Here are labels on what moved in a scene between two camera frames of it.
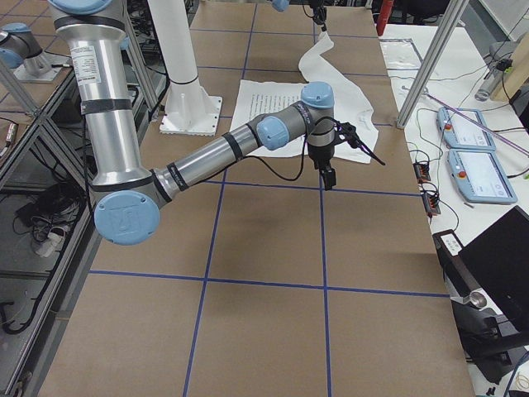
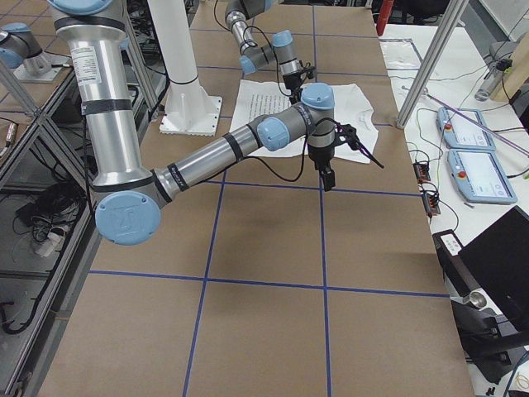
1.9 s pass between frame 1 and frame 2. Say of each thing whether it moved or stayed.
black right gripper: stayed
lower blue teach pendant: stayed
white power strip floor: stayed
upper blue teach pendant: stayed
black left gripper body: moved
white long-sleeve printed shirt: moved
